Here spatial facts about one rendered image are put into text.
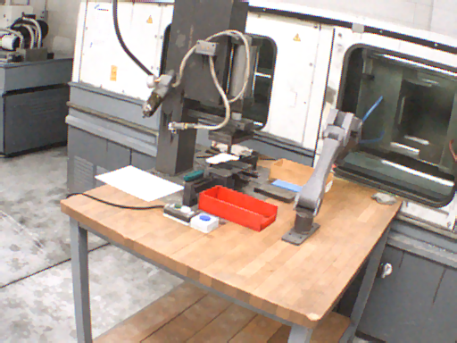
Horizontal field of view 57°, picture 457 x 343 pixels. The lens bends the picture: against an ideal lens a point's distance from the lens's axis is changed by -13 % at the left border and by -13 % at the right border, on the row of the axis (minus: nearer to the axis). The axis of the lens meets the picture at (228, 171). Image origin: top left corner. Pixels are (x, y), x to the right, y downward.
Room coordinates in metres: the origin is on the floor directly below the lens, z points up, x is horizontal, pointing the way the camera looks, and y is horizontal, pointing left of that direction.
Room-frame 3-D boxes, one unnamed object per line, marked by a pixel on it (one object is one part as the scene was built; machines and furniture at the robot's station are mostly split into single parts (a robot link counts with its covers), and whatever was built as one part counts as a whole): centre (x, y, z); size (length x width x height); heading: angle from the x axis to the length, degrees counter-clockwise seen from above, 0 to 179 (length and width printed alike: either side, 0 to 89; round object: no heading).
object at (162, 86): (1.83, 0.31, 1.25); 0.19 x 0.07 x 0.19; 151
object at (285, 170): (1.96, -0.32, 0.93); 0.25 x 0.13 x 0.08; 61
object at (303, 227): (1.47, -0.27, 0.94); 0.20 x 0.07 x 0.08; 151
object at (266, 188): (1.83, -0.22, 0.91); 0.17 x 0.16 x 0.02; 151
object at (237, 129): (1.83, 0.07, 1.22); 0.26 x 0.18 x 0.30; 61
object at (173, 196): (1.87, 0.06, 0.88); 0.65 x 0.50 x 0.03; 151
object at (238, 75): (1.80, 0.00, 1.37); 0.11 x 0.09 x 0.30; 151
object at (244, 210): (1.55, -0.05, 0.93); 0.25 x 0.12 x 0.06; 61
